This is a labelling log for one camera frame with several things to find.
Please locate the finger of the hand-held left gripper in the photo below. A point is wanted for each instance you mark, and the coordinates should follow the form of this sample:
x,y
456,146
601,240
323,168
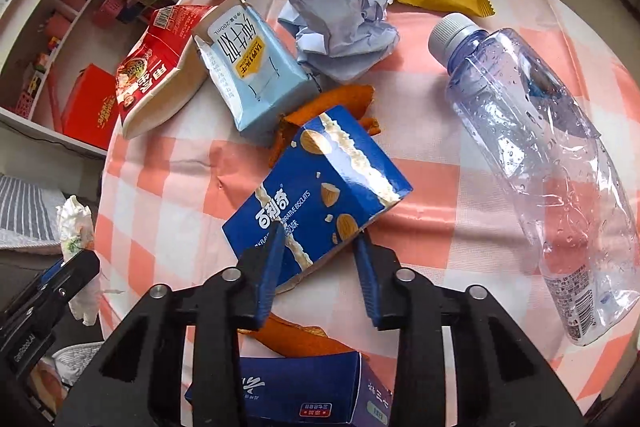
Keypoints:
x,y
52,273

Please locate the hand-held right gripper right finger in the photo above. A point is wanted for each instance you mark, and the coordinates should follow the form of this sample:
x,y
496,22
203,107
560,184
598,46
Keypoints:
x,y
367,287

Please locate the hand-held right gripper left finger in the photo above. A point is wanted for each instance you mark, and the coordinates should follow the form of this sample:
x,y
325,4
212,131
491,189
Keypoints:
x,y
262,279

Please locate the white tissue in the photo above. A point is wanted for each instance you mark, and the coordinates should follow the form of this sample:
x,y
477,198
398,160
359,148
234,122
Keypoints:
x,y
75,217

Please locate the orange peel piece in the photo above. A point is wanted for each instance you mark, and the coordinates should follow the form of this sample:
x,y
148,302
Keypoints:
x,y
342,99
300,339

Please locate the blue biscuit box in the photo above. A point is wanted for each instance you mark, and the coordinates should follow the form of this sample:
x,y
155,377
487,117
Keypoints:
x,y
300,207

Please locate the white woven basket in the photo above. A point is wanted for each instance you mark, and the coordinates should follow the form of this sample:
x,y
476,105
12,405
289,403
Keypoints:
x,y
75,357

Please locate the grey striped cloth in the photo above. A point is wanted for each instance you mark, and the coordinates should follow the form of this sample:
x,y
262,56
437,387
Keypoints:
x,y
25,212

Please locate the dark blue tissue box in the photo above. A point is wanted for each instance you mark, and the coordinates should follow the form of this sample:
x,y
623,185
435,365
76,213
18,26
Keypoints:
x,y
300,382

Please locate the red cardboard box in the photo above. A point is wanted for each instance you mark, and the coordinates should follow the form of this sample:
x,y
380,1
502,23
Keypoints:
x,y
90,107

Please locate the light blue milk carton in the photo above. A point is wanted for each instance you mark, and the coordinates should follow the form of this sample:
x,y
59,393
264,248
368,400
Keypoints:
x,y
260,77

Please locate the red instant noodle cup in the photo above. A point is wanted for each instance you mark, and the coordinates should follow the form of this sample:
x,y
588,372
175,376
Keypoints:
x,y
140,77

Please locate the clear plastic bottle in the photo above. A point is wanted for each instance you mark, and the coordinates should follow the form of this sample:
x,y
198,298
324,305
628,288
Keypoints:
x,y
525,132

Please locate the white shelf unit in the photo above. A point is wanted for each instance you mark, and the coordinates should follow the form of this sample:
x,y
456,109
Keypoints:
x,y
15,14

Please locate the pink storage basket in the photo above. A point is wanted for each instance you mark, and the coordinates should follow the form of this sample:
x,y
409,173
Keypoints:
x,y
107,7

